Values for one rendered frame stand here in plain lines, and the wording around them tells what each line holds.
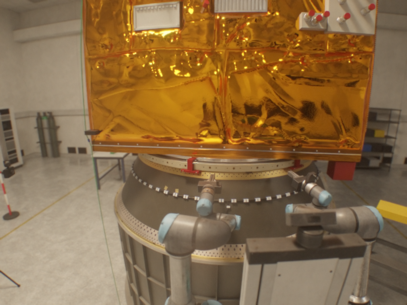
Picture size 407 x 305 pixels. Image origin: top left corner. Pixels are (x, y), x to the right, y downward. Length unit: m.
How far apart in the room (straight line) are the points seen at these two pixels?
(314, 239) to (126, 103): 1.36
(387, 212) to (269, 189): 0.75
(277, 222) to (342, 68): 1.07
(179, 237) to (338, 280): 0.52
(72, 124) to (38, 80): 2.11
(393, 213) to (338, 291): 0.93
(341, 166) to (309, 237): 1.17
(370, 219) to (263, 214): 0.73
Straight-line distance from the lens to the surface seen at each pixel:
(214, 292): 1.79
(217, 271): 1.61
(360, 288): 1.21
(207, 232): 0.79
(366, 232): 1.09
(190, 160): 1.49
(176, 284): 0.97
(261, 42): 1.50
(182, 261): 0.90
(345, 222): 1.03
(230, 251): 1.54
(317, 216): 0.66
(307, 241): 0.66
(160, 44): 1.58
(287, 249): 0.66
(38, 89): 9.79
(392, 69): 8.56
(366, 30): 1.67
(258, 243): 0.66
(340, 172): 1.78
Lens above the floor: 2.17
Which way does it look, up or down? 15 degrees down
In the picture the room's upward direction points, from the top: straight up
